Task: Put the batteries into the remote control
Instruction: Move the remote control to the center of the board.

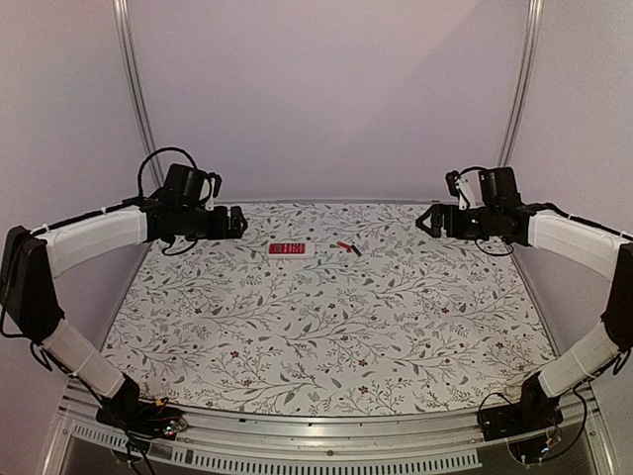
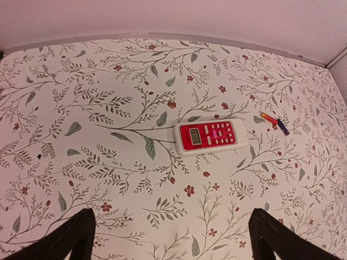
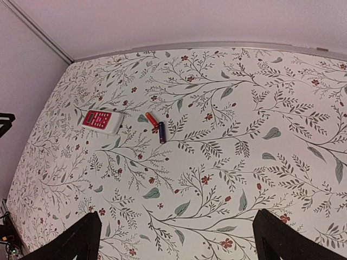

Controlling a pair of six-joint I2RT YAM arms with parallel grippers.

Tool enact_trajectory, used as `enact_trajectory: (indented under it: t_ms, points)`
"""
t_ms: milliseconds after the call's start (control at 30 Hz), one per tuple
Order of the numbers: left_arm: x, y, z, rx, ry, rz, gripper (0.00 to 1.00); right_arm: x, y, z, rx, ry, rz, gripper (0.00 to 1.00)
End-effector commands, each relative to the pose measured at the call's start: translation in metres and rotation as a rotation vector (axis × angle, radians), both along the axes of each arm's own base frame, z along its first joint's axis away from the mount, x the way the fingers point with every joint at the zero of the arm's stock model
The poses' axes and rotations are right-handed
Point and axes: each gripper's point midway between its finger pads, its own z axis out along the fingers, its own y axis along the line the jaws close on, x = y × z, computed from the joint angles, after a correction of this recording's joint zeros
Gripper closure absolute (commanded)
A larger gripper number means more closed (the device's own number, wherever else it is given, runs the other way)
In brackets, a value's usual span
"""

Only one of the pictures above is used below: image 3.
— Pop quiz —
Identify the white red remote control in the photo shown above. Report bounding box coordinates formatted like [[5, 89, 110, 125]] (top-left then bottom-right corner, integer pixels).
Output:
[[82, 109, 124, 136]]

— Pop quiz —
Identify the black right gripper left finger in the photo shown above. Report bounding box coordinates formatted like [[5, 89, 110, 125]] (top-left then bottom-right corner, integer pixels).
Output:
[[23, 211, 102, 260]]

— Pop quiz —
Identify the purple blue battery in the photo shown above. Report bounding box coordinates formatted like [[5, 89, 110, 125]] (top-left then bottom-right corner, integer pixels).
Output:
[[158, 121, 166, 144]]

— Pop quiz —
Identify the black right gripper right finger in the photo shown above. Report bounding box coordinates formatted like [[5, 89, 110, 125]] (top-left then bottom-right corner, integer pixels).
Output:
[[252, 209, 346, 260]]

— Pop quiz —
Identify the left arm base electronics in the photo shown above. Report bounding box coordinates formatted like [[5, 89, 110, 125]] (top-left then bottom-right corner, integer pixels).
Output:
[[1, 199, 23, 259]]

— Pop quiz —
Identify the floral patterned table mat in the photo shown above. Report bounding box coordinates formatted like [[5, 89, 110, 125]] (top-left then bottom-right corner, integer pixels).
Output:
[[7, 48, 346, 259]]

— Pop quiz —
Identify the orange red battery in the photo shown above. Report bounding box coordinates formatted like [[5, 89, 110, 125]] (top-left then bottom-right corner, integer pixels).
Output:
[[145, 112, 159, 127]]

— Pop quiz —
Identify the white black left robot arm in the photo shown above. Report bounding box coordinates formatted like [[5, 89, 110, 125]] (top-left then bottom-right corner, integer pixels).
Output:
[[0, 113, 16, 138]]

